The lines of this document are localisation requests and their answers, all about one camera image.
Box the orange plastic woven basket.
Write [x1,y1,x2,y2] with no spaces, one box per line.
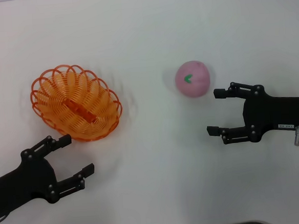
[28,60,125,146]

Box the pink toy peach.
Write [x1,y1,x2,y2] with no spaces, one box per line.
[173,59,212,99]

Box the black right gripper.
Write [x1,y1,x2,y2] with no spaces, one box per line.
[203,77,299,146]

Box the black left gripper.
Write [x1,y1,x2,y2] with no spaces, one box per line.
[0,132,98,224]

